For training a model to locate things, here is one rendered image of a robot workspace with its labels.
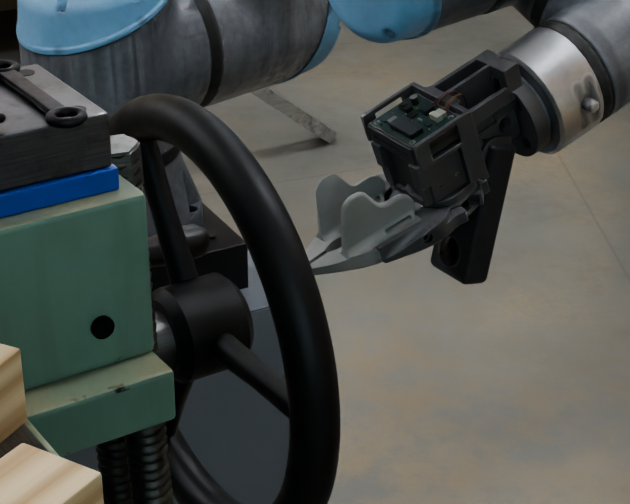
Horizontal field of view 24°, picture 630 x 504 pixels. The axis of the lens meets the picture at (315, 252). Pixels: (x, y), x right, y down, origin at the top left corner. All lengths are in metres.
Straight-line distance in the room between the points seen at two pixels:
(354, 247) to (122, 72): 0.40
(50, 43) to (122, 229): 0.68
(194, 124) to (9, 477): 0.32
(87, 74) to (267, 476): 0.48
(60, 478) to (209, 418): 0.95
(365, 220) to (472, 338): 1.48
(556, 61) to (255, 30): 0.44
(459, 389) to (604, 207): 0.79
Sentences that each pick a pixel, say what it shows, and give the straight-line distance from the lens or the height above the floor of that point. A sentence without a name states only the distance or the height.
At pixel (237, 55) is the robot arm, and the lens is 1.45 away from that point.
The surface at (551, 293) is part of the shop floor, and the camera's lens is 2.68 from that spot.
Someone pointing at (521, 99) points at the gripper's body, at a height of 0.87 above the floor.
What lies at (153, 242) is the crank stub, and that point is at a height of 0.82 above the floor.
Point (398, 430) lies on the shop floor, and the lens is 2.27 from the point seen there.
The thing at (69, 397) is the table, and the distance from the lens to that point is 0.72.
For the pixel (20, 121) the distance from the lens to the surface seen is 0.70.
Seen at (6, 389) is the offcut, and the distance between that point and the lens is 0.63.
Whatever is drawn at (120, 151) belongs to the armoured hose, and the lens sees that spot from 0.73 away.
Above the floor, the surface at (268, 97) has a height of 0.14.
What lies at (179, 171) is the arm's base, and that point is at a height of 0.67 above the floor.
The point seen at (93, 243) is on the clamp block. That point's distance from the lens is 0.71.
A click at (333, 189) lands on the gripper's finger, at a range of 1.07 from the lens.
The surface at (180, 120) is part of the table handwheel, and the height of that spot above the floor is 0.95.
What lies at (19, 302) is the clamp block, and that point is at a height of 0.92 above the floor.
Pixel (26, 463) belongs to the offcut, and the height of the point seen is 0.94.
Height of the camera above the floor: 1.25
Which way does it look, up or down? 26 degrees down
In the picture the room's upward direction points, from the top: straight up
